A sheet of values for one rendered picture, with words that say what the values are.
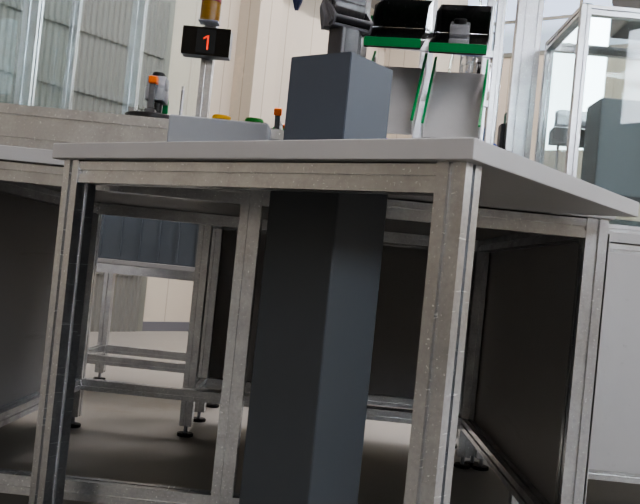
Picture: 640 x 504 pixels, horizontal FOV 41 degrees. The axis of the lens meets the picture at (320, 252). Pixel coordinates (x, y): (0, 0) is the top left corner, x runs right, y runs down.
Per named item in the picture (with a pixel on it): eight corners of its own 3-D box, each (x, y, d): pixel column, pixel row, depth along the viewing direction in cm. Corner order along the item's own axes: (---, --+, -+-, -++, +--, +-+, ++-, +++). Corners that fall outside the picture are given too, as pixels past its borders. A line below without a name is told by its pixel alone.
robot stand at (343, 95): (340, 162, 152) (351, 51, 152) (280, 162, 160) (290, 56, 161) (383, 174, 163) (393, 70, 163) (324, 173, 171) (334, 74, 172)
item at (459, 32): (467, 52, 195) (469, 21, 192) (447, 51, 196) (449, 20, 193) (469, 46, 203) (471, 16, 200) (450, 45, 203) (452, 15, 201)
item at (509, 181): (472, 159, 110) (474, 137, 110) (51, 158, 165) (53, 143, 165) (638, 217, 166) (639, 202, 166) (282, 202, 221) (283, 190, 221)
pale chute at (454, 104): (479, 142, 192) (480, 125, 189) (420, 137, 194) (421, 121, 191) (487, 75, 211) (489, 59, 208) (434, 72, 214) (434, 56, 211)
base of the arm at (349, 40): (346, 57, 157) (350, 25, 157) (318, 60, 161) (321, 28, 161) (367, 67, 163) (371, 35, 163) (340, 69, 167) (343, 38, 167)
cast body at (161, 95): (162, 100, 201) (165, 71, 201) (144, 98, 201) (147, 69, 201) (169, 107, 209) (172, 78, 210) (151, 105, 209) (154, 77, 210)
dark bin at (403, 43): (420, 49, 194) (422, 16, 191) (363, 46, 197) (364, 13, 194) (432, 30, 219) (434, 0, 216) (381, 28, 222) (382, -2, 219)
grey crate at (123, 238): (225, 270, 387) (230, 219, 388) (88, 256, 388) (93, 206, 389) (235, 270, 430) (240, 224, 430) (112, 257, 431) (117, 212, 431)
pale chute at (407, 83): (412, 135, 192) (412, 118, 189) (354, 131, 194) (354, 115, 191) (427, 69, 212) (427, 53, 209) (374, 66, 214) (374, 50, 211)
